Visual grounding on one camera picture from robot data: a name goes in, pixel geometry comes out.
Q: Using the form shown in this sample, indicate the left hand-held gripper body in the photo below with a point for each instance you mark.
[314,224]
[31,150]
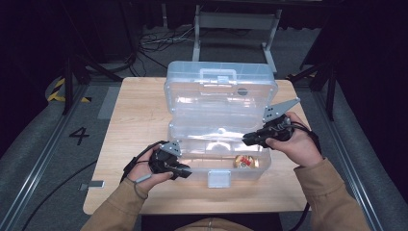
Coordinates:
[160,160]

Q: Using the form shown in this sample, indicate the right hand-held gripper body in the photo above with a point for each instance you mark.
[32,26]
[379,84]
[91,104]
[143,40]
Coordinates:
[279,131]

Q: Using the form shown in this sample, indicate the clear plastic storage box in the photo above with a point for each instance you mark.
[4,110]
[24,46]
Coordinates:
[221,106]

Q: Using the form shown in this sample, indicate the person's left hand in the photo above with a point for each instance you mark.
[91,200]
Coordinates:
[144,168]

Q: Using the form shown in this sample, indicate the person's right hand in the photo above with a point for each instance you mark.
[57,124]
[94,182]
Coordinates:
[298,147]

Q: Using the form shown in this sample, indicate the dark round table grommet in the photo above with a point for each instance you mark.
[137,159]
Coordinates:
[242,91]

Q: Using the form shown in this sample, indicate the person's tan jacket torso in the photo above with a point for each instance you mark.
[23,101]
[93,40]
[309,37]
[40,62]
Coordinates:
[215,224]

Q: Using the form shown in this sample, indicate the black tripod stand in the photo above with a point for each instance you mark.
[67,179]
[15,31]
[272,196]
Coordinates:
[68,89]
[330,89]

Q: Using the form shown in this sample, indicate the yellow black hazard tape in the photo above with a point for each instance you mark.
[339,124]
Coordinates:
[57,84]

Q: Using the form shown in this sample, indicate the small grey metal bracket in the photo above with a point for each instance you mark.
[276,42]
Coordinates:
[93,184]

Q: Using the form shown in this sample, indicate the aluminium floor rail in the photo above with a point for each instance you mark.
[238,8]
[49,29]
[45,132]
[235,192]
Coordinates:
[35,170]
[352,170]

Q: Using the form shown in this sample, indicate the grey metal desk frame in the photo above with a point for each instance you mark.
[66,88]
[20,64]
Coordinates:
[235,20]

